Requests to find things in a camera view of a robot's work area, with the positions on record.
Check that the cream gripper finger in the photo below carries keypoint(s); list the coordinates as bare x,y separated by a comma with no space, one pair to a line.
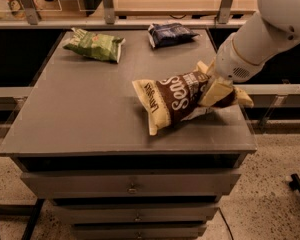
217,89
206,69

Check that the brown chip bag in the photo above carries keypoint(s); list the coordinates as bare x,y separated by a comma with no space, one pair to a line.
175,99

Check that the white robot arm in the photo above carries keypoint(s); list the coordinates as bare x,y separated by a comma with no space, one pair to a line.
274,28

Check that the blue chip bag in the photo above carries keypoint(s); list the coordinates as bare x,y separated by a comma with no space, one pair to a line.
163,35

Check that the green chip bag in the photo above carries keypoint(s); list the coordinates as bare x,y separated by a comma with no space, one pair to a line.
101,47

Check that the grey drawer cabinet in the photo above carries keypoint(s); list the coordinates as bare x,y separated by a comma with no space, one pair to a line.
84,115

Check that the top drawer with knob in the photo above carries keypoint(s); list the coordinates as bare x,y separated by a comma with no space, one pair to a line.
91,184

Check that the drawer with knob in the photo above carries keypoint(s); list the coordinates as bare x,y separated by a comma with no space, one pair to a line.
134,213
138,231
91,184

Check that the middle drawer with knob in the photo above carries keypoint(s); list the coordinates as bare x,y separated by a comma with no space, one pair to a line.
134,213

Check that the colourful package behind acrylic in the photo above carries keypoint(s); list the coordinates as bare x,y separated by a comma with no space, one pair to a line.
16,8

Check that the bottom drawer with knob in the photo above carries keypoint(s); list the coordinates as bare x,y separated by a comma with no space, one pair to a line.
138,231

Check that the right metal shelf bracket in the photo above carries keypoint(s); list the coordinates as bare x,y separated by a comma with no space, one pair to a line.
224,11

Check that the metal shelf bracket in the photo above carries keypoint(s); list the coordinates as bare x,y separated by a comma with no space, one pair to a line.
224,11
109,12
32,16

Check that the middle metal shelf bracket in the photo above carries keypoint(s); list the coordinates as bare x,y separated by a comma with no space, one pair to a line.
109,12

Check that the left metal shelf bracket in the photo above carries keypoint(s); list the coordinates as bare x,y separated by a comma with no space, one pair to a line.
32,16

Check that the black floor rail left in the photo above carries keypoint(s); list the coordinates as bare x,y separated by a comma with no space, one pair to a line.
32,220

